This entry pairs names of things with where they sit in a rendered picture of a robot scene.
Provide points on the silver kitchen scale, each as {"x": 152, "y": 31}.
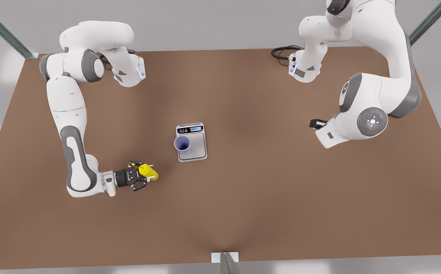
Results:
{"x": 194, "y": 145}

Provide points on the lavender plastic cup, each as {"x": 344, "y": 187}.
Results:
{"x": 182, "y": 145}

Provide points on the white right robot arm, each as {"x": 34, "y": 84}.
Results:
{"x": 68, "y": 99}

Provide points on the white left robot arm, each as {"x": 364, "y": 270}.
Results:
{"x": 372, "y": 95}

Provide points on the silver frame post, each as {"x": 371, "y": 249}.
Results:
{"x": 3, "y": 30}
{"x": 228, "y": 263}
{"x": 431, "y": 21}

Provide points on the yellow sauce bottle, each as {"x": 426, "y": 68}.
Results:
{"x": 148, "y": 171}

